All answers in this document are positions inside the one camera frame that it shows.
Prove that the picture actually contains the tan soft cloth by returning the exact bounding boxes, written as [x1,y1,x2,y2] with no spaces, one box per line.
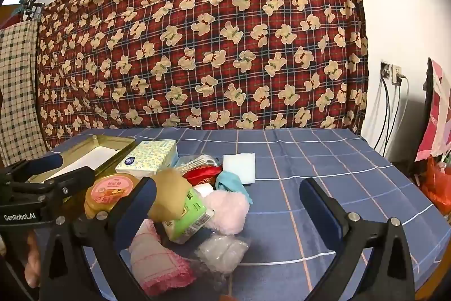
[148,169,193,221]

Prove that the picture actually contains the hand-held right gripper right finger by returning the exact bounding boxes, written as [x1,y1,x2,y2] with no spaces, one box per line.
[299,177,418,301]

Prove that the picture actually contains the person's left hand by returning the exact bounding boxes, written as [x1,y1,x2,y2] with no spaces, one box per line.
[22,230,43,289]

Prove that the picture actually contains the yellow blue-dotted tissue pack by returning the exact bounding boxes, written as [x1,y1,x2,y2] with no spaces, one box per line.
[115,140,179,180]

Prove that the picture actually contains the cream green checkered cloth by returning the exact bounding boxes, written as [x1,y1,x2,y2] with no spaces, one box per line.
[0,19,52,168]

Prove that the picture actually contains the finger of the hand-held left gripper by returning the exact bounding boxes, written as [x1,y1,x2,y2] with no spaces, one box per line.
[0,153,65,183]
[42,169,97,205]

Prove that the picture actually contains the pale pink fluffy cloth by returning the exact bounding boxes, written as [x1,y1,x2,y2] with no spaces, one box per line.
[202,190,251,237]

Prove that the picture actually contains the blue plaid bedsheet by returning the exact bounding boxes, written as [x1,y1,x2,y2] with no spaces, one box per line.
[33,126,451,301]

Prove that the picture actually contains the clear cotton swab pack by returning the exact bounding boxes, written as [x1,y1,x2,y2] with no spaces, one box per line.
[174,153,216,175]

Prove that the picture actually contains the red plastic bag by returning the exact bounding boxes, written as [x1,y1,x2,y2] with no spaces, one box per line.
[419,155,451,214]

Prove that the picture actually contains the gold metal tin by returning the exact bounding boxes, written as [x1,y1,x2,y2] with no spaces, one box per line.
[26,135,137,215]

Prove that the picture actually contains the white sponge with black stripe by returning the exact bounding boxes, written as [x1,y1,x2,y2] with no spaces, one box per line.
[223,153,256,185]

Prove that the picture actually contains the black hanger clip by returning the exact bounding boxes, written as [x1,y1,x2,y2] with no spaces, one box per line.
[19,0,45,19]

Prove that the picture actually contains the clear plastic bag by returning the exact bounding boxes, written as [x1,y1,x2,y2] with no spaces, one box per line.
[195,234,251,275]

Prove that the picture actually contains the pink patterned bag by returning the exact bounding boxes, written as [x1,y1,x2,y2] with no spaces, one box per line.
[416,59,451,162]

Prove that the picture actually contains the black cable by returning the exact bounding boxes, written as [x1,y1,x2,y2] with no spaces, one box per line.
[373,73,392,158]

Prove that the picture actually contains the red satin pouch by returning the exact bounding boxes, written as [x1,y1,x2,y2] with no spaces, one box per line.
[183,165,224,187]

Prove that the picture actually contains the pink checkered towel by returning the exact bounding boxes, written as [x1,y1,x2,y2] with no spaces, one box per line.
[129,218,196,296]

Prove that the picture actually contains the teal cloth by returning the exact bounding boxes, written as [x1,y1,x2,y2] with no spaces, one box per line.
[215,170,253,205]

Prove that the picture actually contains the white cable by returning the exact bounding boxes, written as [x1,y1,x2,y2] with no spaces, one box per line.
[387,75,411,161]

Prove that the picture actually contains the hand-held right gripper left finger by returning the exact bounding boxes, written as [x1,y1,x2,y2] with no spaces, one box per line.
[37,177,158,301]

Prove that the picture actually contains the green tissue packet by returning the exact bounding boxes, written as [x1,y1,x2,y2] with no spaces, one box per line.
[163,186,215,245]

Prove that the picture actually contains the red plaid bear-print blanket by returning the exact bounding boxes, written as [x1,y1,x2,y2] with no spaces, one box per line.
[35,0,369,151]

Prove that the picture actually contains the pink-lidded round jar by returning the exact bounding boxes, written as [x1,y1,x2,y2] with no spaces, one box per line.
[85,173,142,219]

